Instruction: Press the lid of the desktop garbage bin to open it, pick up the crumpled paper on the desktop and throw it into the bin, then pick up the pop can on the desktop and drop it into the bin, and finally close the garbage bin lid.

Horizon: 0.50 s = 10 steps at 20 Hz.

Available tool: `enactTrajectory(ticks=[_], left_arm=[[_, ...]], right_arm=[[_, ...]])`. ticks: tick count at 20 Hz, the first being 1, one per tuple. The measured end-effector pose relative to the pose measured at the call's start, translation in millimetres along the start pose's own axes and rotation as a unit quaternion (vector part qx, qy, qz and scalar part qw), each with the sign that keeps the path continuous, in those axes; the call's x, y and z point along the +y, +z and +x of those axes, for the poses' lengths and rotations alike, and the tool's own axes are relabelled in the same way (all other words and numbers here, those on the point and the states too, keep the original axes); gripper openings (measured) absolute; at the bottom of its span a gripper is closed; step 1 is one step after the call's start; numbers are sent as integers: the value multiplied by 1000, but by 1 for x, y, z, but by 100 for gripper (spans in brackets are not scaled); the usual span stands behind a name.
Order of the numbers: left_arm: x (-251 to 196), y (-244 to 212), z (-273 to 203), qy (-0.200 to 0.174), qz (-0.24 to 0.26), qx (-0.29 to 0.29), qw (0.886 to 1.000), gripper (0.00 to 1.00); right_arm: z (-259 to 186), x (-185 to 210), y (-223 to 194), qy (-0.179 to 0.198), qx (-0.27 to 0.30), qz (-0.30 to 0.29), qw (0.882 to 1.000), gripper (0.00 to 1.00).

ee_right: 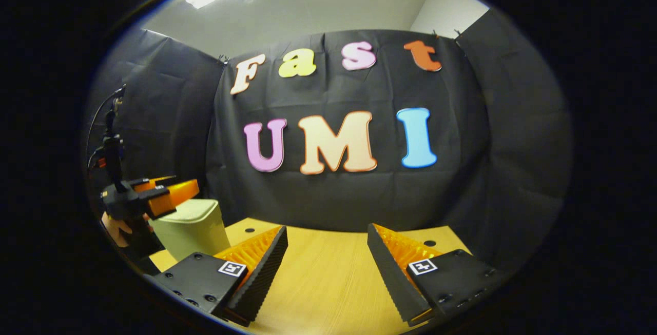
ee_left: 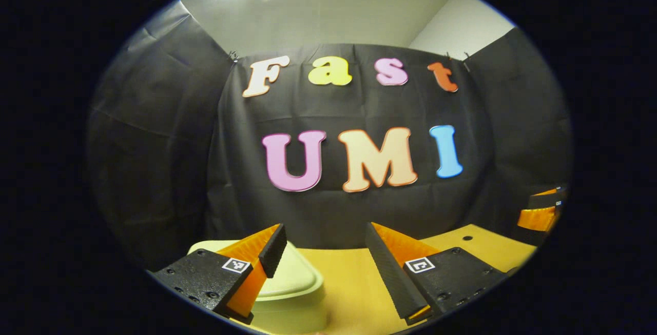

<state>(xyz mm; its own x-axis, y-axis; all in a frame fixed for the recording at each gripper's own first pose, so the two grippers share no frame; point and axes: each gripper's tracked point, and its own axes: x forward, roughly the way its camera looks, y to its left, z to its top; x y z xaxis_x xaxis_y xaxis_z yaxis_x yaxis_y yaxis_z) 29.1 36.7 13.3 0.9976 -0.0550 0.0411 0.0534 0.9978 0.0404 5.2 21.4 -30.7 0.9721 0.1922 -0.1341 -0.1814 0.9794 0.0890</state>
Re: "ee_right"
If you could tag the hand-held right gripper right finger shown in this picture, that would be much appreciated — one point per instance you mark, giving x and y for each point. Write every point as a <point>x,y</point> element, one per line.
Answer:
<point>392,278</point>

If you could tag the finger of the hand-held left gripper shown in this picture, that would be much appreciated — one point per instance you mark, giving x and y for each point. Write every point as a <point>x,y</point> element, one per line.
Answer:
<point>154,185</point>
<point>177,196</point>

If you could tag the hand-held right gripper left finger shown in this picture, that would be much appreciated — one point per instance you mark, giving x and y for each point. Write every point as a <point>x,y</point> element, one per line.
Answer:
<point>262,278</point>

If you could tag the green garbage bin lid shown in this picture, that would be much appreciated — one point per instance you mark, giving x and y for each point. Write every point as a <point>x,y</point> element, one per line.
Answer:
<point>197,209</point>

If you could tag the green desktop garbage bin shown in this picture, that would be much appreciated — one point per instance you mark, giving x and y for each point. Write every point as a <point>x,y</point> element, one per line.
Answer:
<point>195,237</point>

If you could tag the wooden desktop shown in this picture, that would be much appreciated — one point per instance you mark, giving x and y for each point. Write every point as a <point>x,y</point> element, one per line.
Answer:
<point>328,283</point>

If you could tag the black backdrop cloth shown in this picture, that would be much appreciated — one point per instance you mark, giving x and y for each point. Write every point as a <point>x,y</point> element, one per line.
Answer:
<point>333,196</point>

